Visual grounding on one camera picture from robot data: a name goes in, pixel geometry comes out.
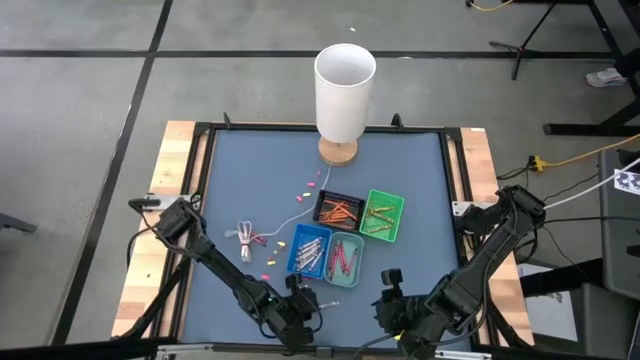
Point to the white cylindrical lamp shade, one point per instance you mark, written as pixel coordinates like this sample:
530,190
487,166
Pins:
344,100

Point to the grey furniture foot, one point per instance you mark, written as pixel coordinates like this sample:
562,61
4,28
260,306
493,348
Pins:
15,222

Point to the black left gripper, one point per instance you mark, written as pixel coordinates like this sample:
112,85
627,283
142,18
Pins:
292,315

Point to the yellow crayon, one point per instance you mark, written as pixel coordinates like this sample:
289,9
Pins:
380,229
384,209
381,216

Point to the grey cabinet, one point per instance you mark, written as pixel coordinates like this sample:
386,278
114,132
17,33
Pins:
620,240

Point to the dark grey bin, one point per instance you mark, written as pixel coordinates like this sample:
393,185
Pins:
605,325

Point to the blue plastic basket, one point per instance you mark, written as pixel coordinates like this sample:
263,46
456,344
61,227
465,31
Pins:
300,231

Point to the teal plastic bin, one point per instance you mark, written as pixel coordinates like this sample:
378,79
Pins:
345,280

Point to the green plastic basket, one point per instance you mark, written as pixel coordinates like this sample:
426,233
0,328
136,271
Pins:
395,200

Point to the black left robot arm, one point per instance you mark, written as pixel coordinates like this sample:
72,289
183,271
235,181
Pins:
220,265

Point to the black tripod stand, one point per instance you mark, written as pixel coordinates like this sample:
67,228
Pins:
537,27

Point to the white paper marker tag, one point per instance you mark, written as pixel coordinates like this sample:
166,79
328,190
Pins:
627,181

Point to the white box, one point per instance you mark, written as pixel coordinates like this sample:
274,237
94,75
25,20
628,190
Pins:
545,300

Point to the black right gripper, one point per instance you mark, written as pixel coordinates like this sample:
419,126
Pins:
415,320

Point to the black metal floor stand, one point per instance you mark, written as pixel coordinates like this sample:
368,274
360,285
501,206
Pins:
575,129

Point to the person's leg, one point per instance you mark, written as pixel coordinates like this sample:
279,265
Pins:
630,65

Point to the black plastic basket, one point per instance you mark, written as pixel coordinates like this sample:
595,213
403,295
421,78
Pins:
350,196

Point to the person's white shoe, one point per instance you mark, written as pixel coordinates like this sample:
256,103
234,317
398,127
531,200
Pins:
606,77

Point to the orange crayon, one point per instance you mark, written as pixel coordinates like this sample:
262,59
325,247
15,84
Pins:
350,216
345,210
332,212
334,218
342,204

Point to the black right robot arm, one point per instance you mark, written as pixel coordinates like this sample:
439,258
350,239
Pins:
480,270

